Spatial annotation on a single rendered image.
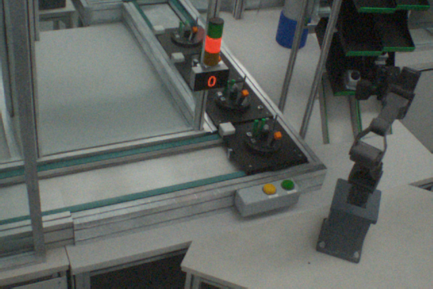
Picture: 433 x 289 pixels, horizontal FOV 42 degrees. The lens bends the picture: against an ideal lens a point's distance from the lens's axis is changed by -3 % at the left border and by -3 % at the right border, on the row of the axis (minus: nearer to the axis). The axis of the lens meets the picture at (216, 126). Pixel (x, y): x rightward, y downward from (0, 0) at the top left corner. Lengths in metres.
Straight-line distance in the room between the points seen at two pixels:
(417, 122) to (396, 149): 1.03
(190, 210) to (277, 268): 0.33
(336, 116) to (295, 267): 0.61
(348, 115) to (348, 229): 0.51
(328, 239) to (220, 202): 0.37
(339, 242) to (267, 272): 0.25
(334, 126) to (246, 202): 0.49
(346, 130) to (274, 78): 0.61
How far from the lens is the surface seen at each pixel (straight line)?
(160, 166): 2.01
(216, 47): 1.87
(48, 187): 1.93
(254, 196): 1.89
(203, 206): 1.89
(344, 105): 2.18
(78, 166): 1.97
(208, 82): 1.94
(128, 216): 1.80
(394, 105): 1.67
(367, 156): 1.50
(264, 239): 1.91
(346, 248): 1.90
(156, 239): 1.85
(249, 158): 2.01
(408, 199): 2.24
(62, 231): 1.79
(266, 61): 2.78
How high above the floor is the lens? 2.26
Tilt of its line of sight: 37 degrees down
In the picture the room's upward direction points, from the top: 9 degrees clockwise
